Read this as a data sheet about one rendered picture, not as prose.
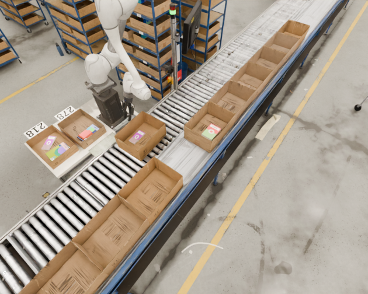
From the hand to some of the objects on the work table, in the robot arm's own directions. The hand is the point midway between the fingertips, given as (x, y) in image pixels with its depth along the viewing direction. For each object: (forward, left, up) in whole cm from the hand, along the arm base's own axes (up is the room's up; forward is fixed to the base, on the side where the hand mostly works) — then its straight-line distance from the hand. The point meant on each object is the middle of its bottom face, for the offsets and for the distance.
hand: (127, 116), depth 204 cm
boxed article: (-44, -67, -28) cm, 85 cm away
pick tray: (-35, -34, -28) cm, 57 cm away
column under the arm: (-32, -1, -29) cm, 43 cm away
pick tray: (-34, -66, -28) cm, 79 cm away
